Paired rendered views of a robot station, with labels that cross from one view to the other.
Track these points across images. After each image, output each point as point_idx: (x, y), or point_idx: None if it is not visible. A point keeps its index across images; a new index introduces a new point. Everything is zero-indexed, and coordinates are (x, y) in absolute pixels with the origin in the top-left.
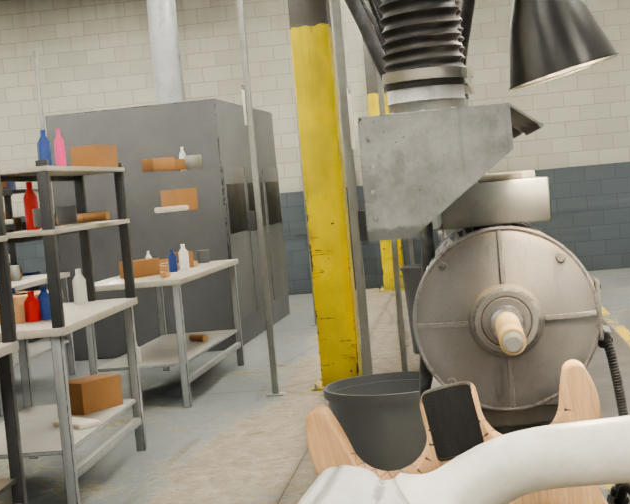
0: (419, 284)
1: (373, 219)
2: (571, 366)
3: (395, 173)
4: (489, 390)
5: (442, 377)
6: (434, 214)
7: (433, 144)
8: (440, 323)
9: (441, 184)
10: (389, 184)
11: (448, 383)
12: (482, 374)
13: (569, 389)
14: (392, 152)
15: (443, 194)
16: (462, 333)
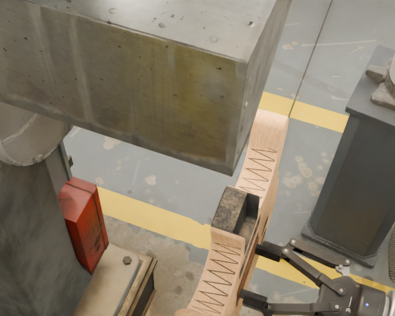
0: None
1: (237, 153)
2: (286, 123)
3: (253, 91)
4: (59, 138)
5: (27, 160)
6: (260, 99)
7: (273, 31)
8: (26, 126)
9: (268, 66)
10: (249, 107)
11: (38, 162)
12: (54, 133)
13: (283, 137)
14: (256, 72)
15: (266, 74)
16: (41, 118)
